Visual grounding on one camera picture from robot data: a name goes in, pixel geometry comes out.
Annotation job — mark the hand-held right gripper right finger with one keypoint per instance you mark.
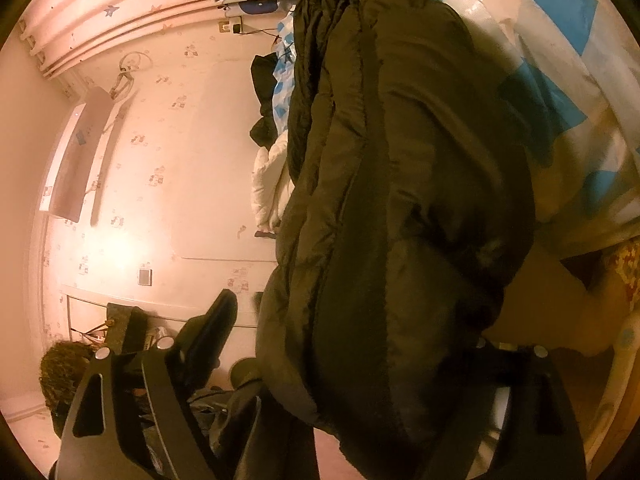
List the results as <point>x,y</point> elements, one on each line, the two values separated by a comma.
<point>520,375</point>

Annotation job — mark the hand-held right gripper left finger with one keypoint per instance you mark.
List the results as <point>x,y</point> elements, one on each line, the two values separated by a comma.
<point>210,330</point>

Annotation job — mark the black puffer jacket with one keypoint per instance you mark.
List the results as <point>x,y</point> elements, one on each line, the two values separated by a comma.
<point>400,185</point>

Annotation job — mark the tan bed base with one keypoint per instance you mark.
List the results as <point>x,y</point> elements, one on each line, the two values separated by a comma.
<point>550,320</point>

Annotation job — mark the dark object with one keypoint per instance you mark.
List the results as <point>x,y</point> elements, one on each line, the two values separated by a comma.
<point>125,325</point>

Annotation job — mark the dark grey clothing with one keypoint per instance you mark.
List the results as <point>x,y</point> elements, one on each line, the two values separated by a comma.
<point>250,410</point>

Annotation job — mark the floral patterned fabric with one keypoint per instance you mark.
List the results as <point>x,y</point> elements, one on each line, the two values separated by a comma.
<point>625,270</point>

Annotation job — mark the white puffer jacket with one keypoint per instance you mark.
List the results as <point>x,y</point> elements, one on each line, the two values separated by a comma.
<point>267,185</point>

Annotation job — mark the air conditioner pipe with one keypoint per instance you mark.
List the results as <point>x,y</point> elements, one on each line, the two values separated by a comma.
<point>107,160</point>

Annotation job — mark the white air conditioner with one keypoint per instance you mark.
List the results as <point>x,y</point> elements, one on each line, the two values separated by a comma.
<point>75,160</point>

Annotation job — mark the black garment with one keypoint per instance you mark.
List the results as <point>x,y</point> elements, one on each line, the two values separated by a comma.
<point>261,80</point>

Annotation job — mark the blue white checked bed cover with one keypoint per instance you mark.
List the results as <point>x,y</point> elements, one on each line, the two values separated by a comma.
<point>550,35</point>

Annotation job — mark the wall switch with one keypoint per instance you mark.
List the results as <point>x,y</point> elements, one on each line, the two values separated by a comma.
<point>145,276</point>

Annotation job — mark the wall socket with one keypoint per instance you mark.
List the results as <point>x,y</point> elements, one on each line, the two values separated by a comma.
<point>223,25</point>

